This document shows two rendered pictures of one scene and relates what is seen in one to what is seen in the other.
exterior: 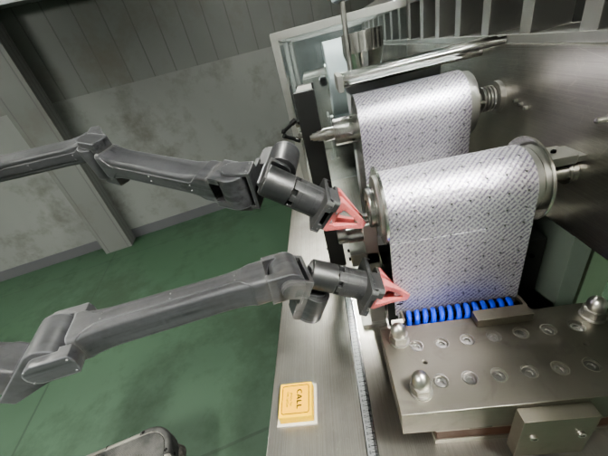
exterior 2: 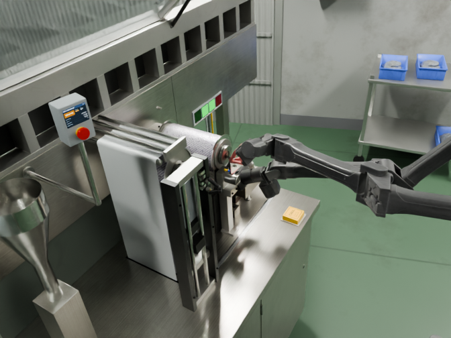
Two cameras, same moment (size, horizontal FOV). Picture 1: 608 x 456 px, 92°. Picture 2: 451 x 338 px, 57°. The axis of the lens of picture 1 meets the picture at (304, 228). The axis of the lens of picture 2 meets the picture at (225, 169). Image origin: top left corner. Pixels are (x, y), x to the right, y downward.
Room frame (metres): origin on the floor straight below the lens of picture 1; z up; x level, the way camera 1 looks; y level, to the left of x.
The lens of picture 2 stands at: (1.65, 0.41, 2.11)
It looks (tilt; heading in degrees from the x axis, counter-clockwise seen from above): 36 degrees down; 205
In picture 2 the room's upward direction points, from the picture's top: 4 degrees counter-clockwise
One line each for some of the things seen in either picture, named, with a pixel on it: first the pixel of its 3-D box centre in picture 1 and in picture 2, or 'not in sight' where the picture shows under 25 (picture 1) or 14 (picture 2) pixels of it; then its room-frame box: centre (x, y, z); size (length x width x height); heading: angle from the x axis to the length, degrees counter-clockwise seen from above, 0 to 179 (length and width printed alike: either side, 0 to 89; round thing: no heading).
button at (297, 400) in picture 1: (297, 402); (293, 215); (0.35, 0.11, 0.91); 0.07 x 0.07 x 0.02; 81
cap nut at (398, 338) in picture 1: (398, 332); not in sight; (0.35, -0.12, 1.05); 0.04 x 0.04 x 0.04
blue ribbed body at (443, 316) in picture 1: (460, 312); not in sight; (0.37, -0.26, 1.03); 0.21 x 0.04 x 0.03; 81
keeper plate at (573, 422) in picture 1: (551, 432); not in sight; (0.18, -0.28, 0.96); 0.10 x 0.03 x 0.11; 81
